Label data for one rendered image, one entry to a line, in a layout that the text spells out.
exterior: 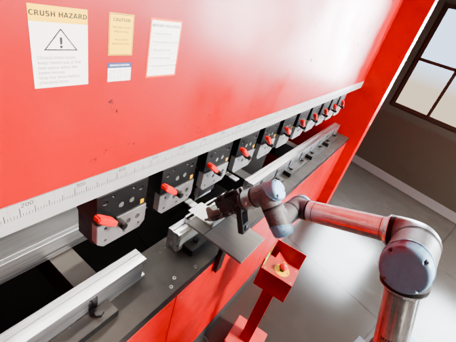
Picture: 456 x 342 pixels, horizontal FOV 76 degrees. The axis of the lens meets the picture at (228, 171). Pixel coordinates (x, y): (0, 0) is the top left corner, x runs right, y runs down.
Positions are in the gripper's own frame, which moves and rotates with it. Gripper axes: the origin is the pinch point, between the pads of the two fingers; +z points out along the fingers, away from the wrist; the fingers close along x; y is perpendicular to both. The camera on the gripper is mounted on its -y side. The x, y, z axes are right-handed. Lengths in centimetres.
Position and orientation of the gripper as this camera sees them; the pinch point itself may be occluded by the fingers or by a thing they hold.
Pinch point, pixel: (212, 217)
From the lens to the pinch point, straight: 121.4
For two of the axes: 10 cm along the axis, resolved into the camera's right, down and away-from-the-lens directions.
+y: -4.4, -9.0, -0.4
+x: -5.7, 3.1, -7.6
